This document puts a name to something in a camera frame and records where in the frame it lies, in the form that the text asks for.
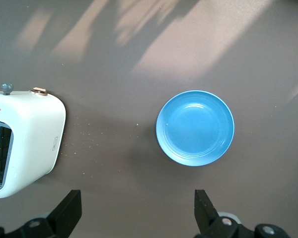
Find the blue plate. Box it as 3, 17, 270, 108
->
155, 89, 236, 167

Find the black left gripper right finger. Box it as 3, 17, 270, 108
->
193, 189, 293, 238

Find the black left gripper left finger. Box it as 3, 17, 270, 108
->
0, 189, 82, 238

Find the white toaster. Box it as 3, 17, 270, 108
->
0, 82, 67, 199

